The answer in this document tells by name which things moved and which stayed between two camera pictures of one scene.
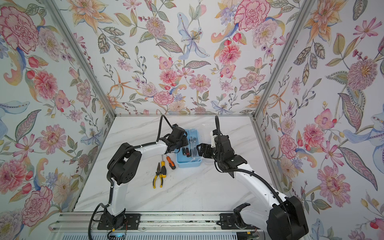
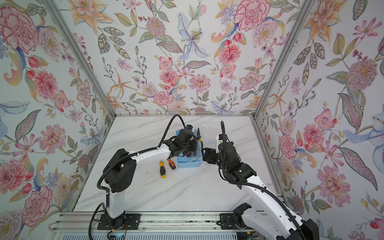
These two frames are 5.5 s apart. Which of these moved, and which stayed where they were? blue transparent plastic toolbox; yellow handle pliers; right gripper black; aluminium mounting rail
Moved: yellow handle pliers
Stayed: aluminium mounting rail; right gripper black; blue transparent plastic toolbox
